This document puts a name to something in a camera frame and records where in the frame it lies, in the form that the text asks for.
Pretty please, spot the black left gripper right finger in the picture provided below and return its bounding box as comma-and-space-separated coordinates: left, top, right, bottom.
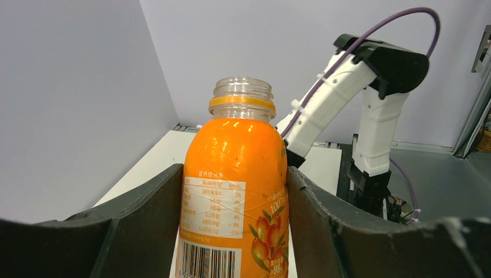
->
287, 167, 490, 277

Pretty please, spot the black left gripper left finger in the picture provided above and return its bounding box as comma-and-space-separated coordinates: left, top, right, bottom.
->
1, 164, 183, 277

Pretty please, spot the orange juice bottle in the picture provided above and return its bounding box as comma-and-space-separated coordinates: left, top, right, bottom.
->
175, 77, 289, 277

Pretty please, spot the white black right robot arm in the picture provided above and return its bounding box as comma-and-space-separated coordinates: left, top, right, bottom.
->
276, 34, 430, 225

